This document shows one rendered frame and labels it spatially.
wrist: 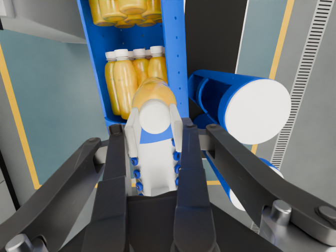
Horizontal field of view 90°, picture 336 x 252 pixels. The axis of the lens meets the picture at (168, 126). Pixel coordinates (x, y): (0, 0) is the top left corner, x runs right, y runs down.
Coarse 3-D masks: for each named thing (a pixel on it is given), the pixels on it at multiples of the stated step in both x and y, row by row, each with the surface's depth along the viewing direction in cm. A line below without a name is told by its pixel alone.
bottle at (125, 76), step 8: (120, 56) 48; (120, 64) 48; (128, 64) 49; (120, 72) 48; (128, 72) 49; (120, 80) 49; (128, 80) 49; (136, 80) 51; (120, 88) 50; (128, 88) 50; (136, 88) 52; (120, 96) 51; (128, 96) 51; (120, 104) 52; (128, 104) 51; (120, 112) 54; (128, 112) 52
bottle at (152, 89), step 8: (144, 80) 34; (152, 80) 29; (160, 80) 31; (144, 88) 24; (152, 88) 23; (160, 88) 24; (168, 88) 26; (136, 96) 24; (144, 96) 23; (152, 96) 22; (160, 96) 23; (168, 96) 23; (136, 104) 23; (144, 104) 22; (168, 104) 23; (176, 104) 26
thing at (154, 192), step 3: (168, 186) 91; (153, 189) 90; (156, 189) 90; (159, 189) 90; (162, 189) 89; (165, 189) 89; (168, 189) 89; (153, 192) 88; (156, 192) 88; (159, 192) 88; (162, 192) 87; (150, 195) 86; (153, 195) 86
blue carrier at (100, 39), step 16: (80, 0) 44; (160, 0) 38; (176, 0) 40; (80, 16) 44; (176, 16) 41; (96, 32) 53; (112, 32) 58; (128, 32) 61; (144, 32) 62; (160, 32) 60; (176, 32) 42; (96, 48) 53; (112, 48) 59; (128, 48) 62; (176, 48) 43; (96, 64) 52; (176, 64) 44; (96, 80) 50; (176, 80) 45; (176, 96) 47
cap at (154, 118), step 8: (152, 104) 20; (160, 104) 20; (144, 112) 20; (152, 112) 20; (160, 112) 20; (168, 112) 20; (144, 120) 20; (152, 120) 20; (160, 120) 20; (168, 120) 20; (144, 128) 20; (152, 128) 21; (160, 128) 21
